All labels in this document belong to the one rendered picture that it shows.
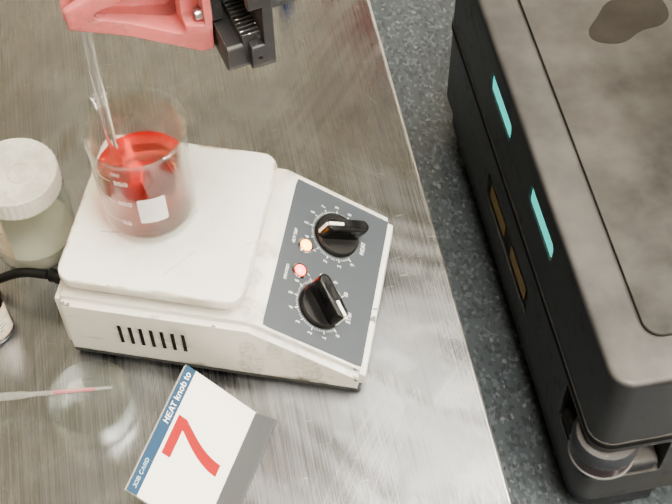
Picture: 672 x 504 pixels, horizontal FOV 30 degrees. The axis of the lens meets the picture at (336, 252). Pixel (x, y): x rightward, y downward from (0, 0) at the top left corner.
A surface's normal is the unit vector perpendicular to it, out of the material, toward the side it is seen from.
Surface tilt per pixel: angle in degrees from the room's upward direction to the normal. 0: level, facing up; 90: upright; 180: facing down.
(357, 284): 30
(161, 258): 0
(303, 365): 90
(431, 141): 0
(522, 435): 0
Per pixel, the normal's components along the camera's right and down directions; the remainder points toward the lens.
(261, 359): -0.17, 0.81
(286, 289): 0.48, -0.42
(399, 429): -0.01, -0.57
